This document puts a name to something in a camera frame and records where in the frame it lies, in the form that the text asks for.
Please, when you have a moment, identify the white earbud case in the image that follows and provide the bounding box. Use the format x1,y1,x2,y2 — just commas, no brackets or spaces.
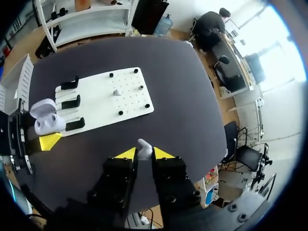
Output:
29,98,66,135

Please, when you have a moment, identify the grey slotted basket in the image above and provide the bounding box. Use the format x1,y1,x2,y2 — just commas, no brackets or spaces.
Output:
0,53,35,116

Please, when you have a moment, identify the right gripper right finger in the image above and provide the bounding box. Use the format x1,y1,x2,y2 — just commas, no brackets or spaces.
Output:
151,146,202,219

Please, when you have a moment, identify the white plate with black stands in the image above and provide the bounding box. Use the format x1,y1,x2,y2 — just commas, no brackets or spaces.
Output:
54,66,154,138

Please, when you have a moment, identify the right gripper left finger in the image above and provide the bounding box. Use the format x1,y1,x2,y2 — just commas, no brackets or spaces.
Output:
87,147,139,223

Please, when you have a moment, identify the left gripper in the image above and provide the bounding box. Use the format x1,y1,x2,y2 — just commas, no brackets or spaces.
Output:
0,98,63,175

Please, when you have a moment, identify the person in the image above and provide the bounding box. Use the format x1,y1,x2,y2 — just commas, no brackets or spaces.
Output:
192,7,232,52

